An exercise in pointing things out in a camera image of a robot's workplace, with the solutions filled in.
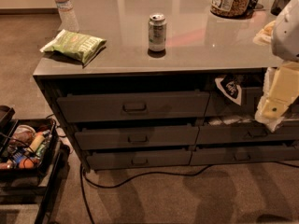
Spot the clear plastic water bottle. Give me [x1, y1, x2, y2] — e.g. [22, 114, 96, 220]
[54, 0, 79, 33]

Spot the white paper in drawer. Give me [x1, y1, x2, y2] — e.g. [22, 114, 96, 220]
[207, 115, 253, 125]

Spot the silver soda can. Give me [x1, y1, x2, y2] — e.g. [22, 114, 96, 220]
[149, 13, 167, 52]

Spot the black bin with groceries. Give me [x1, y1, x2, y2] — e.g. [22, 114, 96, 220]
[0, 119, 59, 176]

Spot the black floor cable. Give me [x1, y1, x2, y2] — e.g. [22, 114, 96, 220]
[45, 113, 299, 224]

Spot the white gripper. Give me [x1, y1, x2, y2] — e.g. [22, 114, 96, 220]
[255, 62, 299, 133]

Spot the grey drawer cabinet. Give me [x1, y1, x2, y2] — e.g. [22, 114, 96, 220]
[34, 0, 299, 171]

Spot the black white snack bag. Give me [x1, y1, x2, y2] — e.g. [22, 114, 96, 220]
[215, 74, 242, 105]

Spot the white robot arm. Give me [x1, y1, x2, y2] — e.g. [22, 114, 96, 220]
[254, 0, 299, 133]

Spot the green chip bag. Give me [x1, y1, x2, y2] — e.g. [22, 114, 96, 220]
[40, 29, 107, 65]

